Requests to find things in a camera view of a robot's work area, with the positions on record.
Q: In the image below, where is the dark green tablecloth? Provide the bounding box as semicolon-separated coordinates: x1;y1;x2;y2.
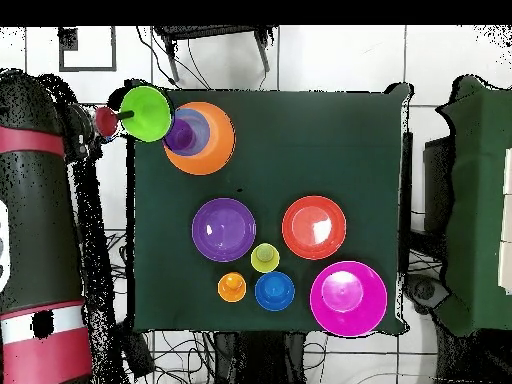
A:
125;78;413;335

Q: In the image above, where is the green bowl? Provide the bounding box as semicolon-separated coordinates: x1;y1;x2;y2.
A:
118;85;174;144

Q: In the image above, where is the green cloth covered side table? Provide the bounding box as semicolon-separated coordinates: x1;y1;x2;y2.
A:
435;75;512;337

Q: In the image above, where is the purple bowl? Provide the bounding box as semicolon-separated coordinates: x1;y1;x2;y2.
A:
190;197;257;263

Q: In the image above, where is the dark blue bowl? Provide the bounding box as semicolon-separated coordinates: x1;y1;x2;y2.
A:
254;270;296;312

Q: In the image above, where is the bundle of floor cables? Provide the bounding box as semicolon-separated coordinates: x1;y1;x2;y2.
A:
105;231;219;384

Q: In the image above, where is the light blue bowl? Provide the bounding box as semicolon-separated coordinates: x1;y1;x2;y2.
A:
163;107;212;157

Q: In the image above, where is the pink bowl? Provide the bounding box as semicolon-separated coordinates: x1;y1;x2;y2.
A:
309;260;389;338

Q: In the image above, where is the orange cup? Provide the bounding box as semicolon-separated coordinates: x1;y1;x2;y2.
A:
217;271;248;304

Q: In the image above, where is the black power strip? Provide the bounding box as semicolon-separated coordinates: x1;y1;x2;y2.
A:
119;327;156;380

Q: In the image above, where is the red bowl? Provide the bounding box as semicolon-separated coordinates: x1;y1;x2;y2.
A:
281;195;348;261

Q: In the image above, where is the large yellow-orange bowl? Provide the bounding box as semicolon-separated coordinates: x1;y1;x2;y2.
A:
162;100;237;176

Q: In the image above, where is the yellow cup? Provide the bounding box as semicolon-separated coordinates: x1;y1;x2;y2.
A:
250;242;281;274

